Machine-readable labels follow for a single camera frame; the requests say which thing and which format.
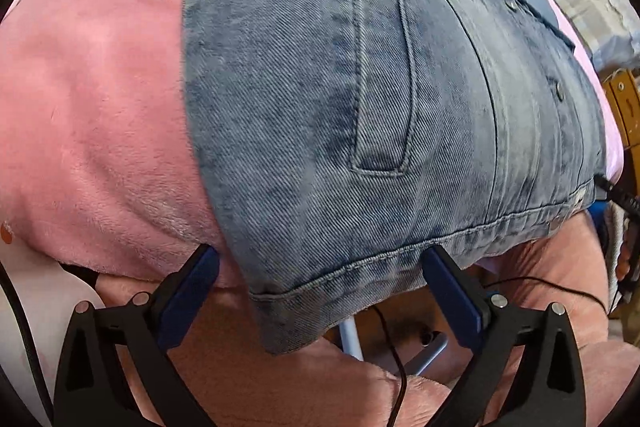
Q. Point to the white plastic chair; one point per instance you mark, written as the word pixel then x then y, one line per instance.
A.
pixel 40 287

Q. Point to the blue denim jacket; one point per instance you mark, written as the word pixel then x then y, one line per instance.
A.
pixel 310 107

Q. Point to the yellow wooden drawer cabinet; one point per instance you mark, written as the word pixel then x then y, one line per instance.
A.
pixel 625 107

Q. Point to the light blue metal pole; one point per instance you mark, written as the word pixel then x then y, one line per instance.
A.
pixel 350 339

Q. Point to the person's pink fleece trousers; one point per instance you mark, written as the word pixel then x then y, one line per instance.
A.
pixel 540 267

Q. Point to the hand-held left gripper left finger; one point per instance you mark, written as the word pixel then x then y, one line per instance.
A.
pixel 192 292

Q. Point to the pink fleece bed blanket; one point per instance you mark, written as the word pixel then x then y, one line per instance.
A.
pixel 100 82

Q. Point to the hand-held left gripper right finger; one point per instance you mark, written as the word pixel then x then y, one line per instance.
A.
pixel 452 297

